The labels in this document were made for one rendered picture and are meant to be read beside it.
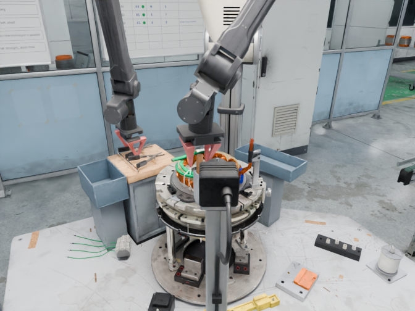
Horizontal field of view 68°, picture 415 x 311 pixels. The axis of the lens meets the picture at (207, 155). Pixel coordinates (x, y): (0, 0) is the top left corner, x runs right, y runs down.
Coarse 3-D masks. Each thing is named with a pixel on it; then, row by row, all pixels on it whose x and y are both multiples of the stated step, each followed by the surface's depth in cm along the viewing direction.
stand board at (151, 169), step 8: (128, 152) 116; (152, 152) 116; (112, 160) 110; (120, 160) 110; (136, 160) 110; (160, 160) 110; (168, 160) 110; (120, 168) 104; (128, 168) 104; (144, 168) 104; (152, 168) 104; (160, 168) 105; (128, 176) 99; (136, 176) 101; (144, 176) 102
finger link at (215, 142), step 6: (198, 138) 70; (204, 138) 70; (210, 138) 71; (216, 138) 73; (192, 144) 70; (198, 144) 70; (204, 144) 71; (210, 144) 74; (216, 144) 72; (204, 150) 78; (210, 150) 74; (216, 150) 74; (204, 156) 78; (210, 156) 75
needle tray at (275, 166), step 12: (240, 156) 117; (264, 156) 122; (276, 156) 118; (288, 156) 114; (264, 168) 110; (276, 168) 107; (288, 168) 113; (300, 168) 107; (264, 180) 114; (276, 180) 113; (288, 180) 104; (276, 192) 116; (264, 204) 118; (276, 204) 119; (264, 216) 120; (276, 216) 123
